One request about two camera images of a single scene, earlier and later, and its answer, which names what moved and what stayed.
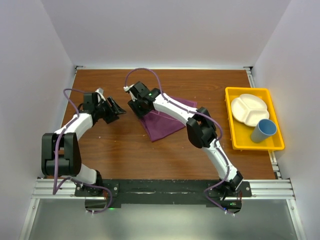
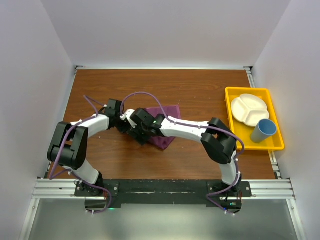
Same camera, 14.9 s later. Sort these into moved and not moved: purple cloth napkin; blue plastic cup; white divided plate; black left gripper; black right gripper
Moved: purple cloth napkin; black right gripper; black left gripper
Not moved: blue plastic cup; white divided plate
